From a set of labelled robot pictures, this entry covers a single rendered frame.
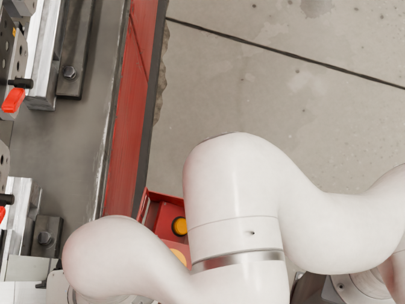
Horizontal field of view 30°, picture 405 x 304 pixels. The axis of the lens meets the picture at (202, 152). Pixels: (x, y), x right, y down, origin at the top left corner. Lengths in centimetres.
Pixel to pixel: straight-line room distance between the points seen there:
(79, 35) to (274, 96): 105
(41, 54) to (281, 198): 92
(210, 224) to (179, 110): 182
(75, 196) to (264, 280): 91
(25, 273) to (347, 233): 77
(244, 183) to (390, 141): 184
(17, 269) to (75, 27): 56
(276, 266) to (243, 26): 197
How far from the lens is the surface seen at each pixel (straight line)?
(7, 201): 126
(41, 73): 163
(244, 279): 77
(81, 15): 174
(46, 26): 167
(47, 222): 161
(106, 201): 175
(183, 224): 175
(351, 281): 146
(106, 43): 174
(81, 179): 164
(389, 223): 97
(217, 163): 80
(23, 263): 151
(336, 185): 254
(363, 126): 261
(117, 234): 82
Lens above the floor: 244
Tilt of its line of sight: 74 degrees down
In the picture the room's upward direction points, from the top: 5 degrees counter-clockwise
